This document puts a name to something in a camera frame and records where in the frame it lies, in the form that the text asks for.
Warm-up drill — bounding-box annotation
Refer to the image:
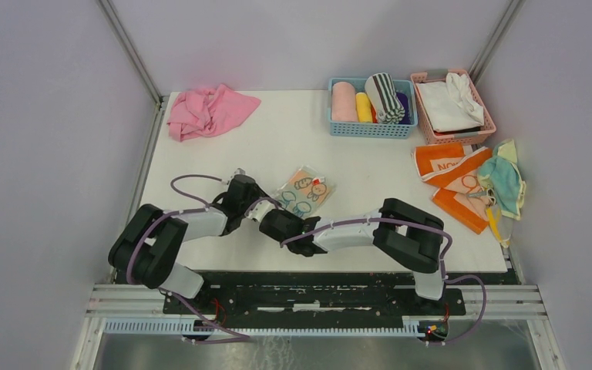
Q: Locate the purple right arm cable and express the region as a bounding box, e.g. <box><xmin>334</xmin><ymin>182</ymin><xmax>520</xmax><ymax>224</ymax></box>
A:
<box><xmin>244</xmin><ymin>196</ymin><xmax>487</xmax><ymax>347</ymax></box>

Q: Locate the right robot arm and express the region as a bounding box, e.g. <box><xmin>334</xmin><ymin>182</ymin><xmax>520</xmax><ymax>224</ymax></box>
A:
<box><xmin>259</xmin><ymin>198</ymin><xmax>452</xmax><ymax>301</ymax></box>

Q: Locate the rolled purple towel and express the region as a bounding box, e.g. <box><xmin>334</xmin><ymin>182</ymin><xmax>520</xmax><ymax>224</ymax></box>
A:
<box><xmin>396</xmin><ymin>92</ymin><xmax>412</xmax><ymax>126</ymax></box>

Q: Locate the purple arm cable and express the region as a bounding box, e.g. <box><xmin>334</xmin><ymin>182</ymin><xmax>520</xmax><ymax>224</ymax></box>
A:
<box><xmin>244</xmin><ymin>196</ymin><xmax>487</xmax><ymax>347</ymax></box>
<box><xmin>124</xmin><ymin>174</ymin><xmax>252</xmax><ymax>345</ymax></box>

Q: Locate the aluminium frame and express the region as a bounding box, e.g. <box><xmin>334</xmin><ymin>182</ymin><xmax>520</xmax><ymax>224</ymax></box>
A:
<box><xmin>69</xmin><ymin>0</ymin><xmax>567</xmax><ymax>370</ymax></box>

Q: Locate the white cable duct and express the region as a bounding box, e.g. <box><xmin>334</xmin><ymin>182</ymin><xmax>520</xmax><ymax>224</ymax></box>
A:
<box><xmin>103</xmin><ymin>317</ymin><xmax>427</xmax><ymax>338</ymax></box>

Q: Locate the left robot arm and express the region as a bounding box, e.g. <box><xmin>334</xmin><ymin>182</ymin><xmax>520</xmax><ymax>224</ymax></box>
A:
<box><xmin>108</xmin><ymin>173</ymin><xmax>278</xmax><ymax>298</ymax></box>

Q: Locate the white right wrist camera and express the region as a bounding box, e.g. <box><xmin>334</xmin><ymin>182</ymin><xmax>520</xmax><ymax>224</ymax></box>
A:
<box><xmin>245</xmin><ymin>198</ymin><xmax>276</xmax><ymax>223</ymax></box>

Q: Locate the rolled striped towel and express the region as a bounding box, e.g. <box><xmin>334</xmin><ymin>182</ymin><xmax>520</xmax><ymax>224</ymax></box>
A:
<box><xmin>365</xmin><ymin>72</ymin><xmax>403</xmax><ymax>124</ymax></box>

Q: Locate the light blue yellow towel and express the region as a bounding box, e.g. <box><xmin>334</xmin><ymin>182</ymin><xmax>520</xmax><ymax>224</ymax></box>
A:
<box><xmin>477</xmin><ymin>139</ymin><xmax>526</xmax><ymax>248</ymax></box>

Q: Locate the crumpled pink towel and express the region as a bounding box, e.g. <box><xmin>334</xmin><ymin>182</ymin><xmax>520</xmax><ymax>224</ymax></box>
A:
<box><xmin>167</xmin><ymin>84</ymin><xmax>261</xmax><ymax>142</ymax></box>

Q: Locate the orange white towel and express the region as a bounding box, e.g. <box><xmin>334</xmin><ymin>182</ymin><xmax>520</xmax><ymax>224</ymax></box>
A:
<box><xmin>412</xmin><ymin>143</ymin><xmax>494</xmax><ymax>234</ymax></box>

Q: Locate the pink plastic basket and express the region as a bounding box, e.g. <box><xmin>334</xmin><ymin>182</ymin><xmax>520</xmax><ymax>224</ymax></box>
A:
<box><xmin>410</xmin><ymin>69</ymin><xmax>496</xmax><ymax>144</ymax></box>

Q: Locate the blue plastic basket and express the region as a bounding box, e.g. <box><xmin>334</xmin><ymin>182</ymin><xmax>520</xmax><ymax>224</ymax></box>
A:
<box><xmin>327</xmin><ymin>77</ymin><xmax>419</xmax><ymax>140</ymax></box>

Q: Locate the teal rabbit pattern towel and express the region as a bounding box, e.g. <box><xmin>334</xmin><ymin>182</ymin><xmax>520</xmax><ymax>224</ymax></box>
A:
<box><xmin>272</xmin><ymin>166</ymin><xmax>336</xmax><ymax>219</ymax></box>

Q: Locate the rolled peach towel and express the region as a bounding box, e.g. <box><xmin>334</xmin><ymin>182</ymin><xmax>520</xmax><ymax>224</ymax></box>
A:
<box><xmin>331</xmin><ymin>81</ymin><xmax>358</xmax><ymax>122</ymax></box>

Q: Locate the white folded cloth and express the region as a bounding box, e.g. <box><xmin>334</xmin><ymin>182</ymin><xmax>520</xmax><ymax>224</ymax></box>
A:
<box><xmin>416</xmin><ymin>72</ymin><xmax>485</xmax><ymax>133</ymax></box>

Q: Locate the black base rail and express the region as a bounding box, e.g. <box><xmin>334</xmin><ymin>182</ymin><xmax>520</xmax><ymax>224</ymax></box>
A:
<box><xmin>114</xmin><ymin>271</ymin><xmax>524</xmax><ymax>331</ymax></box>

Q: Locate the rolled yellow towel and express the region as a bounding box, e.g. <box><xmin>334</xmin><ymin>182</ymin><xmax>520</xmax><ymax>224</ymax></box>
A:
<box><xmin>355</xmin><ymin>92</ymin><xmax>373</xmax><ymax>123</ymax></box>

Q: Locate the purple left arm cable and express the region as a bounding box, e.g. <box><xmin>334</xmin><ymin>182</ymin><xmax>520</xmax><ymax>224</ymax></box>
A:
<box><xmin>124</xmin><ymin>174</ymin><xmax>252</xmax><ymax>345</ymax></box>

